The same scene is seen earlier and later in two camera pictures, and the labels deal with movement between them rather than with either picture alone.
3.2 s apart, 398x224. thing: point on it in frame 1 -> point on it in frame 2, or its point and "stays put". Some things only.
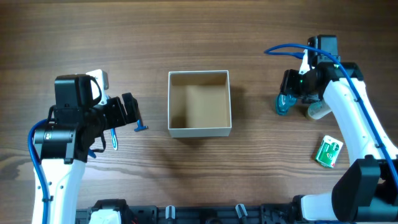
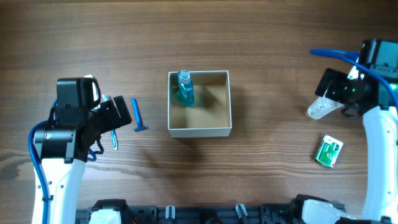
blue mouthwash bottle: [282, 103] -> [185, 95]
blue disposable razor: [139, 126] stays put
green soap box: [328, 151] stays put
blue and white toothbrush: [114, 140] stays put
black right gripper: [288, 82] -> [328, 86]
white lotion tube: [319, 109] stays put
